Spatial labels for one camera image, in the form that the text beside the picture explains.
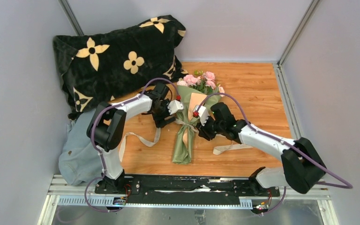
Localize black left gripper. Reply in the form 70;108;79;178
151;99;176;128

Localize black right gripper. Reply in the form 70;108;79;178
196;114;225;141

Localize cream ribbon strap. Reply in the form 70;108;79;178
118;116;255;164

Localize green and peach wrapping paper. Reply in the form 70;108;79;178
172;85;208;165

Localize pink fake flower stem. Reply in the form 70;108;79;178
195;70;218;95
177;74;201;87
218;85;225;93

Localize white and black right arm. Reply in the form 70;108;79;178
192;102;326;196

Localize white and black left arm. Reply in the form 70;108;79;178
87;83;183;194

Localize black floral pillow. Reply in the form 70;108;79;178
52;15;186;120

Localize light blue cloth bag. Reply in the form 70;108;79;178
58;110;103;186

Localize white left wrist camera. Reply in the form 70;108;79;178
167;100;184;115

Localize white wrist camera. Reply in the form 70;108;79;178
167;100;184;115
192;105;209;126

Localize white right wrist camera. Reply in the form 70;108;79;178
192;105;209;126

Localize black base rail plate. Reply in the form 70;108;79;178
95;174;280;206

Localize aluminium frame rail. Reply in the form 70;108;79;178
38;174;338;225

